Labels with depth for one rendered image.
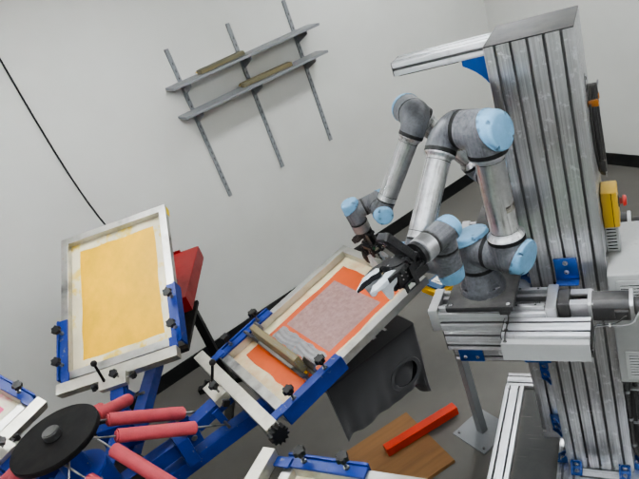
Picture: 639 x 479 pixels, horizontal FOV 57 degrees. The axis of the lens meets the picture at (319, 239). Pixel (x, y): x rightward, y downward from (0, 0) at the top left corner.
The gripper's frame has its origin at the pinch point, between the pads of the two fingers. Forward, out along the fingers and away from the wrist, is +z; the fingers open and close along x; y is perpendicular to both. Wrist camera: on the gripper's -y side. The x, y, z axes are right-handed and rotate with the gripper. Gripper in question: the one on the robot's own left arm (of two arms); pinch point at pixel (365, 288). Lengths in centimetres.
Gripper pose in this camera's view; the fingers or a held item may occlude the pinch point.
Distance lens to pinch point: 147.5
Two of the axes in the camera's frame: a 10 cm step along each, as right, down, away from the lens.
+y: 4.1, 8.5, 3.2
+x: -5.8, -0.3, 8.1
